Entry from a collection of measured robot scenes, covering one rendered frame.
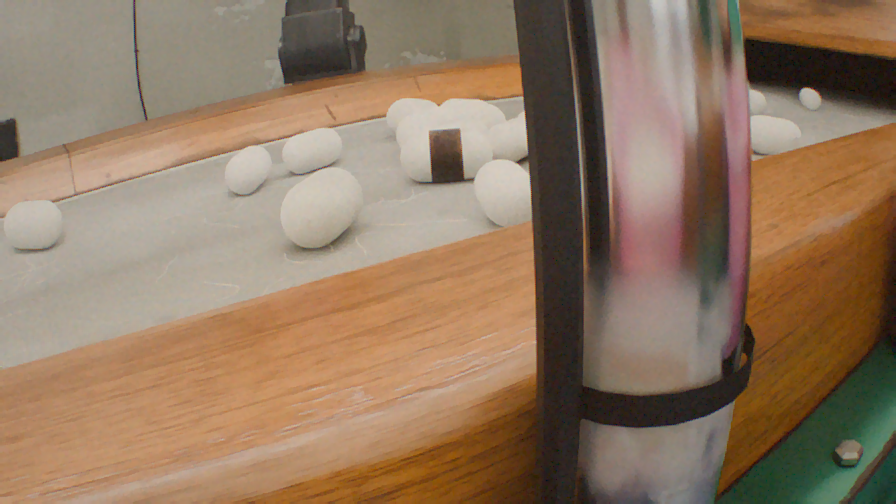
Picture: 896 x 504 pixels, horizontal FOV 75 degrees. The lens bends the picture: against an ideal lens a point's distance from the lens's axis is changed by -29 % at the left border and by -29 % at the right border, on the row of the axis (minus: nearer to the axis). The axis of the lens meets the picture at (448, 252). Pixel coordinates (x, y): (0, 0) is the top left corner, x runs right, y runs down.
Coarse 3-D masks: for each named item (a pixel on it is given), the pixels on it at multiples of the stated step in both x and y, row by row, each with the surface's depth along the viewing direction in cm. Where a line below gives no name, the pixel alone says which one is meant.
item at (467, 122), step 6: (456, 120) 33; (462, 120) 33; (468, 120) 33; (474, 120) 33; (438, 126) 33; (444, 126) 32; (450, 126) 32; (456, 126) 32; (462, 126) 32; (468, 126) 33; (474, 126) 33; (480, 126) 33; (480, 132) 33; (486, 132) 33
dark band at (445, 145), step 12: (432, 132) 30; (444, 132) 29; (456, 132) 29; (432, 144) 29; (444, 144) 29; (456, 144) 29; (432, 156) 29; (444, 156) 29; (456, 156) 29; (432, 168) 29; (444, 168) 29; (456, 168) 29; (432, 180) 30; (444, 180) 30; (456, 180) 30
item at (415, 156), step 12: (420, 132) 30; (468, 132) 29; (408, 144) 29; (420, 144) 29; (468, 144) 29; (480, 144) 29; (408, 156) 29; (420, 156) 29; (468, 156) 29; (480, 156) 29; (492, 156) 30; (408, 168) 30; (420, 168) 29; (468, 168) 29; (480, 168) 30; (420, 180) 30
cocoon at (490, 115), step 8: (456, 104) 38; (464, 104) 37; (472, 104) 37; (480, 104) 36; (488, 104) 36; (464, 112) 37; (472, 112) 36; (480, 112) 36; (488, 112) 36; (496, 112) 36; (480, 120) 36; (488, 120) 36; (496, 120) 36; (504, 120) 36; (488, 128) 36
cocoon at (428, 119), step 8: (416, 112) 34; (424, 112) 34; (432, 112) 34; (440, 112) 35; (448, 112) 35; (456, 112) 35; (408, 120) 34; (416, 120) 34; (424, 120) 34; (432, 120) 34; (440, 120) 34; (448, 120) 35; (400, 128) 34; (408, 128) 34; (416, 128) 34; (424, 128) 34; (432, 128) 34; (400, 136) 34; (408, 136) 34; (400, 144) 34
